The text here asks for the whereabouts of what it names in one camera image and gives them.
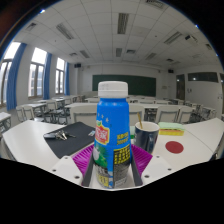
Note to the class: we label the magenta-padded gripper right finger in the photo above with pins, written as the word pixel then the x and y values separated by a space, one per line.
pixel 156 166

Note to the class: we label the blue white-capped drink bottle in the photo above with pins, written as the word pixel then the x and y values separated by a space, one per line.
pixel 111 116

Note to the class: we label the bunch of keys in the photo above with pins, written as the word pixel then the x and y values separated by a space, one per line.
pixel 56 135

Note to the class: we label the blue curtain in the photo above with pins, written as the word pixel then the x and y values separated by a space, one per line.
pixel 14 80
pixel 47 76
pixel 67 79

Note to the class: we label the yellow and green sponge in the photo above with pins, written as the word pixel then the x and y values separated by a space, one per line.
pixel 171 129

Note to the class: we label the bright window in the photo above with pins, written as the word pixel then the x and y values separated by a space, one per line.
pixel 59 75
pixel 6 70
pixel 36 71

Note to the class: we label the classroom desks and chairs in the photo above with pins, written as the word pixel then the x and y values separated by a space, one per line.
pixel 83 111

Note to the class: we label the flat round red coaster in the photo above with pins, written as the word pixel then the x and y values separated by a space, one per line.
pixel 174 147

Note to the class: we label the green chalkboard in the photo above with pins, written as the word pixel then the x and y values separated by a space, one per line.
pixel 141 85

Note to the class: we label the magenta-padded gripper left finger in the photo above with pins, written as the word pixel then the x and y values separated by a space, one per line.
pixel 68 168

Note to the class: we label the black wall speaker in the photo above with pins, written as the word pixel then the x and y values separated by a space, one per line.
pixel 170 71
pixel 77 65

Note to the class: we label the ceiling lights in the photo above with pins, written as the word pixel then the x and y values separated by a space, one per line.
pixel 122 22

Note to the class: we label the wooden stick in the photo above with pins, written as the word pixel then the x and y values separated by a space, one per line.
pixel 139 120

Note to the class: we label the dark blue mug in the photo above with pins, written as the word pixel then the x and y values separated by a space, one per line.
pixel 146 138

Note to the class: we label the dark high wall window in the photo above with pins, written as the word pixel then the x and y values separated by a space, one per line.
pixel 202 77

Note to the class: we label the black mouse pad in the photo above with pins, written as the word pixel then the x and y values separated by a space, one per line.
pixel 71 143

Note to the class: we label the dark door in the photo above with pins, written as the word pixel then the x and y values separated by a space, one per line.
pixel 180 87

